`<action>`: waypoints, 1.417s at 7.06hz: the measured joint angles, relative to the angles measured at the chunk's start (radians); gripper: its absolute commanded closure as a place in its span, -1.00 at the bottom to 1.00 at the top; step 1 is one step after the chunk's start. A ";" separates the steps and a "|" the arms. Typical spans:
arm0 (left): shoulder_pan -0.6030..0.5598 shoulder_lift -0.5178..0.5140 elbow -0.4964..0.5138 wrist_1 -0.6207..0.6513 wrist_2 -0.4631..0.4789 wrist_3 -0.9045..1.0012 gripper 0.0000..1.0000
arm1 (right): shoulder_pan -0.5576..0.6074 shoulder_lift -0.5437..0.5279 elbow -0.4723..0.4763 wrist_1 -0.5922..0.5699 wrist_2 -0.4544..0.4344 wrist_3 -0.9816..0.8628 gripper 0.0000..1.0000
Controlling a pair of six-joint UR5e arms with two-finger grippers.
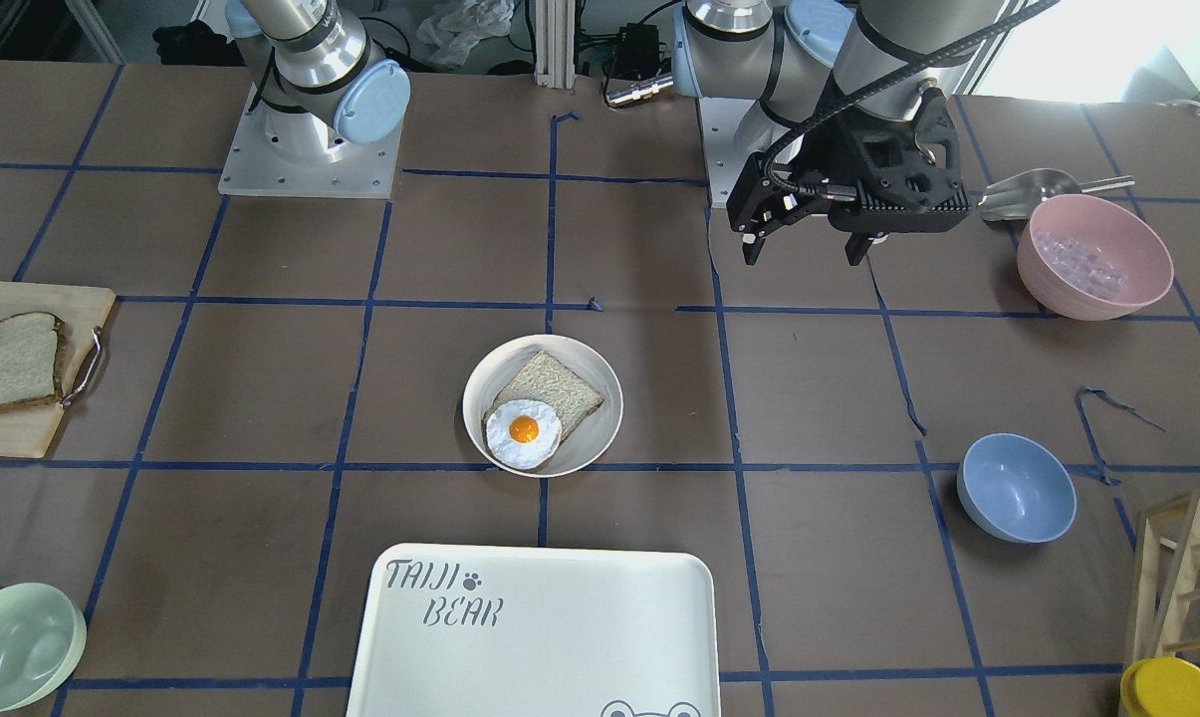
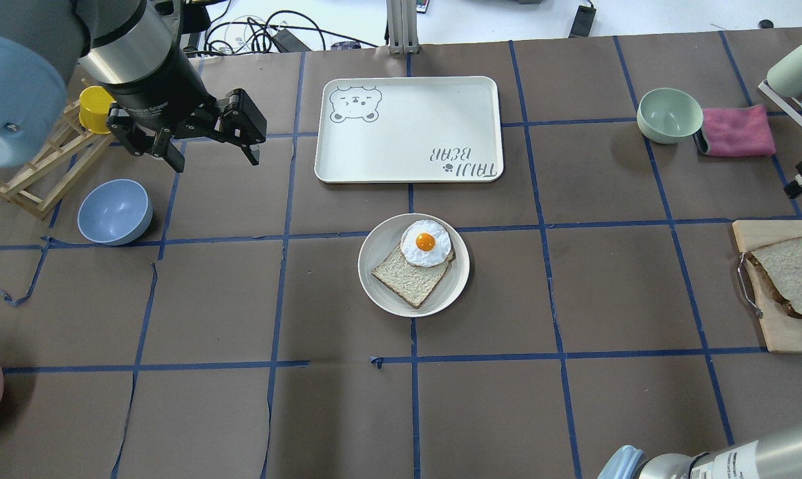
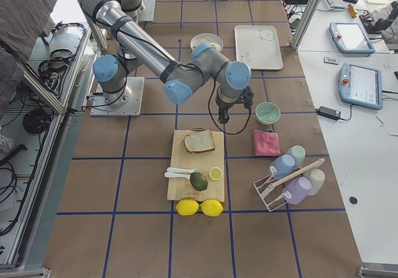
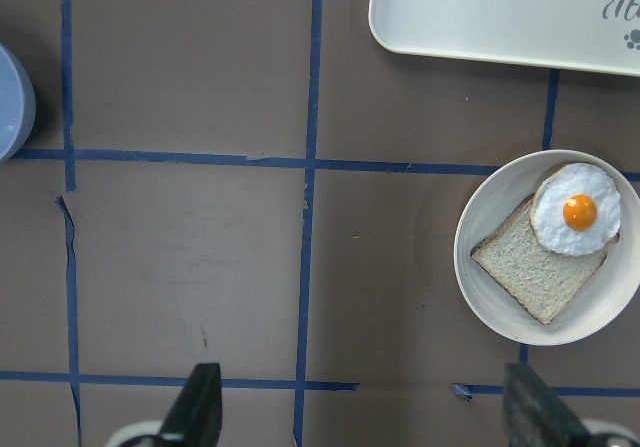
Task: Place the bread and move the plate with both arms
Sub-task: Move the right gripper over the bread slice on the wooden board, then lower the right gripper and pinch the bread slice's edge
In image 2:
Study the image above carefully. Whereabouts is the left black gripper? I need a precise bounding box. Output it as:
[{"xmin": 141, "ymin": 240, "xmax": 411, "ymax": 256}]
[{"xmin": 102, "ymin": 49, "xmax": 268, "ymax": 174}]

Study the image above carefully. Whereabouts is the bread slice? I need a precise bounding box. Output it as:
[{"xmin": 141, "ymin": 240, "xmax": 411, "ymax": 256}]
[
  {"xmin": 745, "ymin": 236, "xmax": 802, "ymax": 319},
  {"xmin": 371, "ymin": 246, "xmax": 455, "ymax": 309}
]

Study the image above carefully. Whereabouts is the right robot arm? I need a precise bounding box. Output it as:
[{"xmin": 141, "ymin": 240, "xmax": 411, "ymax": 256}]
[{"xmin": 600, "ymin": 215, "xmax": 802, "ymax": 478}]

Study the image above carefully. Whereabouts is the white round plate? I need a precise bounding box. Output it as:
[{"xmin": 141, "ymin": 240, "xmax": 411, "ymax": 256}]
[{"xmin": 357, "ymin": 214, "xmax": 473, "ymax": 317}]

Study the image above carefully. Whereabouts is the bread slice on plate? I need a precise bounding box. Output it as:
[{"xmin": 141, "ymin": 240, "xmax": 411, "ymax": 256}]
[{"xmin": 371, "ymin": 246, "xmax": 455, "ymax": 309}]

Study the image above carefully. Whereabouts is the pink cloth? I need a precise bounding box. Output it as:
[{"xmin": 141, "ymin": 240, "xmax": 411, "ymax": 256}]
[{"xmin": 692, "ymin": 105, "xmax": 776, "ymax": 158}]

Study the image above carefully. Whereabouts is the blue bowl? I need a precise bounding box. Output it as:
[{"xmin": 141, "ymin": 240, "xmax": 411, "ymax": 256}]
[{"xmin": 77, "ymin": 178, "xmax": 153, "ymax": 246}]

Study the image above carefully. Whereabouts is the yellow cup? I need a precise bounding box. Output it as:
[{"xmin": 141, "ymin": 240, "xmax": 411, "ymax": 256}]
[{"xmin": 78, "ymin": 85, "xmax": 114, "ymax": 134}]

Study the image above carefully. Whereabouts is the black power adapter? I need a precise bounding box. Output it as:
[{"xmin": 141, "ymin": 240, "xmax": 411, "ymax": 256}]
[{"xmin": 271, "ymin": 29, "xmax": 311, "ymax": 53}]

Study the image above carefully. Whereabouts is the green bowl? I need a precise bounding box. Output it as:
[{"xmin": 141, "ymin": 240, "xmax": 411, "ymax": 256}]
[{"xmin": 637, "ymin": 88, "xmax": 704, "ymax": 144}]

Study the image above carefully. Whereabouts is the wooden cutting board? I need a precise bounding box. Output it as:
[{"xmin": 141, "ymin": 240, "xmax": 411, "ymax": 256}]
[{"xmin": 732, "ymin": 220, "xmax": 802, "ymax": 354}]

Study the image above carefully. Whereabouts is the wooden cup rack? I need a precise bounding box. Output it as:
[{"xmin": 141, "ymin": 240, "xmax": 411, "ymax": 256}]
[{"xmin": 0, "ymin": 100, "xmax": 114, "ymax": 220}]

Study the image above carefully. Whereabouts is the cream bear tray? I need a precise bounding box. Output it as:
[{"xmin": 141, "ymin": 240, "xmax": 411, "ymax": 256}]
[{"xmin": 313, "ymin": 76, "xmax": 504, "ymax": 183}]

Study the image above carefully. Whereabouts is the fried egg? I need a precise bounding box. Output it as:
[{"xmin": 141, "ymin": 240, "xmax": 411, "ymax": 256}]
[{"xmin": 400, "ymin": 220, "xmax": 453, "ymax": 269}]

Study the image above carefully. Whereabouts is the aluminium frame post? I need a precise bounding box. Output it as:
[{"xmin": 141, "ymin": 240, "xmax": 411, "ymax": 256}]
[{"xmin": 386, "ymin": 0, "xmax": 420, "ymax": 54}]

